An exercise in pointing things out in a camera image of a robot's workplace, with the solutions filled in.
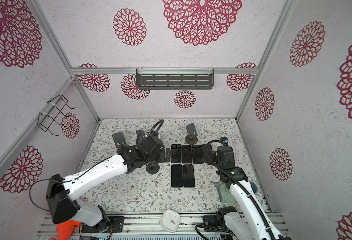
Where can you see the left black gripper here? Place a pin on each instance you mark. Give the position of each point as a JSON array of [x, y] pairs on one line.
[[162, 158]]

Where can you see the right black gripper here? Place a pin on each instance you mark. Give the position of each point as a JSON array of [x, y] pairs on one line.
[[212, 156]]

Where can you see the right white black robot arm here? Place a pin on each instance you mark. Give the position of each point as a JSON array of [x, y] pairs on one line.
[[242, 192]]

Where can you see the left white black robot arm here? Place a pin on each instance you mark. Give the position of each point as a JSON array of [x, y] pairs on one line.
[[63, 193]]

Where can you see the dark grey round stand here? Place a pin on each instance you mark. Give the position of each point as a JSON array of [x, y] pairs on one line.
[[153, 168]]

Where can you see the grey round stand back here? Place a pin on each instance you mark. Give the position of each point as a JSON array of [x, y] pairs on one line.
[[141, 136]]

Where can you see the wood base stand right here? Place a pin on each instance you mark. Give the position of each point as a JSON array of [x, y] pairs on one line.
[[192, 134]]

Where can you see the teal ceramic cup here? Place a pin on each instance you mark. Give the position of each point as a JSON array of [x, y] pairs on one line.
[[254, 187]]

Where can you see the white square clock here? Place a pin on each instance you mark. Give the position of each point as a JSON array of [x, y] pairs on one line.
[[170, 221]]

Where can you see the red orange plush toy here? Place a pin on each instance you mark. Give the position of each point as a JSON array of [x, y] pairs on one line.
[[65, 229]]

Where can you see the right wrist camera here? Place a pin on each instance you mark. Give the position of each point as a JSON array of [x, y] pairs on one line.
[[224, 140]]

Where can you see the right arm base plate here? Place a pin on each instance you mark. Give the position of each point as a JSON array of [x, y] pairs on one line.
[[211, 222]]

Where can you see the dark grey wall shelf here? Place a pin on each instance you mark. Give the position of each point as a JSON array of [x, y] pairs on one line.
[[176, 79]]

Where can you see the aluminium front rail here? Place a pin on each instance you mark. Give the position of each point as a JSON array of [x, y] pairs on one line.
[[147, 227]]

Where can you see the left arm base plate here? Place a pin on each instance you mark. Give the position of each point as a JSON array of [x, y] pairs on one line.
[[114, 224]]

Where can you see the black wire wall rack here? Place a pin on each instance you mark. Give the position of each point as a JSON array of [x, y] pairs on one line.
[[46, 120]]

